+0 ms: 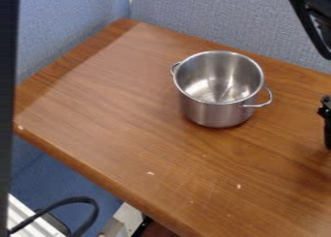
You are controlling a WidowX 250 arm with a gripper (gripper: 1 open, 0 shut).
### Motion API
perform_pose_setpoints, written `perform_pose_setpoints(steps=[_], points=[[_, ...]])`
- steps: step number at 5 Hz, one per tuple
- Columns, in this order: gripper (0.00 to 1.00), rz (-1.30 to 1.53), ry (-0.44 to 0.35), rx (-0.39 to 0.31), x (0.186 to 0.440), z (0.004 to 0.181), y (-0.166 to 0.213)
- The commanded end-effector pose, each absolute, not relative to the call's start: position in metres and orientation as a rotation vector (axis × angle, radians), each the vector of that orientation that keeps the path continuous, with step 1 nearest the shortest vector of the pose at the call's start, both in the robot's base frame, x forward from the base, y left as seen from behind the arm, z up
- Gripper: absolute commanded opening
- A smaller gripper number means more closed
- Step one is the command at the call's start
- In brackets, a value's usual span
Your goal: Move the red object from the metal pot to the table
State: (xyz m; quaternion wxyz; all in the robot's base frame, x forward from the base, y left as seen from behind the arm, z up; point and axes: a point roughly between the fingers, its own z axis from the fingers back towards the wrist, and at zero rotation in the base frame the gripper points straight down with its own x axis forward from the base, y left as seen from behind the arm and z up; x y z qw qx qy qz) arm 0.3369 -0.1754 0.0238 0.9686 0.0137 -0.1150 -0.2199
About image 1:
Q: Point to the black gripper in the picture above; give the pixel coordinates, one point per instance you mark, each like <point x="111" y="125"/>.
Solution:
<point x="324" y="113"/>

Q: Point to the metal pot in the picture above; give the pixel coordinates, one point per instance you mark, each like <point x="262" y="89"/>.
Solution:
<point x="221" y="88"/>

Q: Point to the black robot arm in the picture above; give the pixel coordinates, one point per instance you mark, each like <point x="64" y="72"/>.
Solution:
<point x="314" y="14"/>

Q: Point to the black pole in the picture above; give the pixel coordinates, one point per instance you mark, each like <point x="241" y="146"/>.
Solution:
<point x="8" y="60"/>

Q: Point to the white table bracket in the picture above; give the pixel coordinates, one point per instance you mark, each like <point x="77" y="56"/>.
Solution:
<point x="123" y="223"/>

